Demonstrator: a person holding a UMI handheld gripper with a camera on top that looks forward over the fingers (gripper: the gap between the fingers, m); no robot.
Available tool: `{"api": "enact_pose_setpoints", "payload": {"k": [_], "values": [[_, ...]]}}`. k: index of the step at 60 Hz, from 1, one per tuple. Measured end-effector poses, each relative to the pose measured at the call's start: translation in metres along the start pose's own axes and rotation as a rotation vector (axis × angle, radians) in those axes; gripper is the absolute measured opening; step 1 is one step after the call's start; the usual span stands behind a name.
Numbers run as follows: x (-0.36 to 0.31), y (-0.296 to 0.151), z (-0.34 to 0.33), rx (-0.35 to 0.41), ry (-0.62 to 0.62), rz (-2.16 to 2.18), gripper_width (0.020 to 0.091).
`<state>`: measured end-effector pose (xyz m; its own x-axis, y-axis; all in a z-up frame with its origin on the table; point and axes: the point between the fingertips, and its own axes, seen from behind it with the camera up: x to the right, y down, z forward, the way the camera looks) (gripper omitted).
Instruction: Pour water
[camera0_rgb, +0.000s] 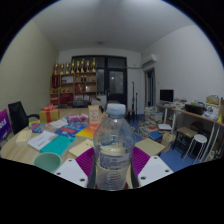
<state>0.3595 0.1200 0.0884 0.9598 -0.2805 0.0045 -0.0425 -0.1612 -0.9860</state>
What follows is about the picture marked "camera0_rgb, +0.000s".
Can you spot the yellow gift box red ribbon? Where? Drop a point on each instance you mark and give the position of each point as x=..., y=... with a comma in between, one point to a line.
x=49, y=115

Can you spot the black tripod stand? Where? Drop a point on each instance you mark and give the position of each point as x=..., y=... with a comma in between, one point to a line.
x=134, y=96

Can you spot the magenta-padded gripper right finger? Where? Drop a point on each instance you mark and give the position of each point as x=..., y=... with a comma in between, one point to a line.
x=141, y=160

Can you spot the dark wooden stool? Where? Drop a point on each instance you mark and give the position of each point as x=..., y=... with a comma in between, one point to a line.
x=186, y=133

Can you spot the white booklet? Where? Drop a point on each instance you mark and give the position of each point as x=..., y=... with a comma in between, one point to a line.
x=41, y=140

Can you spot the teal book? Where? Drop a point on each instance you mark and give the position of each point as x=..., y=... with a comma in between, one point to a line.
x=56, y=145

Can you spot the black framed glass door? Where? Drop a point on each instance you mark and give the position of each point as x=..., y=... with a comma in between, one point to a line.
x=115, y=80

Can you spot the flat round red coaster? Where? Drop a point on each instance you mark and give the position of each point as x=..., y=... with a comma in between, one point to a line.
x=126, y=185

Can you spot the flat cardboard box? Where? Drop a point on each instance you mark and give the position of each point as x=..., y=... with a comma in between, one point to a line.
x=150, y=146

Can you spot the purple sign board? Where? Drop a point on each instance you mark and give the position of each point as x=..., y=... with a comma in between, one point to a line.
x=4, y=125

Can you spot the white wall air conditioner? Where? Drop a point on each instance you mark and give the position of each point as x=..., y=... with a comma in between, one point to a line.
x=150, y=60

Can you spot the orange book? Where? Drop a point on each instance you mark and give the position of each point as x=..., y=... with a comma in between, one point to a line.
x=88, y=130

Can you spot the stack of books on floor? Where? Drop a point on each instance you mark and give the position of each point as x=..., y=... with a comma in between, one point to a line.
x=152, y=118

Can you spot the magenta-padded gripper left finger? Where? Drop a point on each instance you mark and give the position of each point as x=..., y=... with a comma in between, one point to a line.
x=83, y=161

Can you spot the wooden shelf unit with trophies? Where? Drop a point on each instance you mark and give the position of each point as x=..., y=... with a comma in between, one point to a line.
x=71, y=83

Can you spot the black computer monitor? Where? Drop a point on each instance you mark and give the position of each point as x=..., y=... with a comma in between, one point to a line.
x=166, y=95

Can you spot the tan upright cardboard box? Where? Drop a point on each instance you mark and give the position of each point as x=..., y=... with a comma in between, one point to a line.
x=95, y=115

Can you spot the black office chair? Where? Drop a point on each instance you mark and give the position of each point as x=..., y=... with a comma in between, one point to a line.
x=18, y=115

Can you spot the beige notebook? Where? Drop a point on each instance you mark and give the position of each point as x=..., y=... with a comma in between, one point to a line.
x=24, y=136

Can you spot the pink packet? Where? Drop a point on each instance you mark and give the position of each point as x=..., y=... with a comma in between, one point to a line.
x=76, y=118

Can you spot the white round stool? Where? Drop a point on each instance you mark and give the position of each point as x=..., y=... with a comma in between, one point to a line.
x=198, y=141

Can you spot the clear plastic water bottle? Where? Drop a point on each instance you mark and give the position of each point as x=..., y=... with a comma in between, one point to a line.
x=114, y=146

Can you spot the pale green cup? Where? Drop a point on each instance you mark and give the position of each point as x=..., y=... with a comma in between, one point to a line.
x=46, y=161

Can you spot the blue book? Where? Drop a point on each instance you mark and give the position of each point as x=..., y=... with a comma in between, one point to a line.
x=71, y=128

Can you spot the wooden side desk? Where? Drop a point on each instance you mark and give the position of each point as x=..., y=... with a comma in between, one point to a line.
x=200, y=116

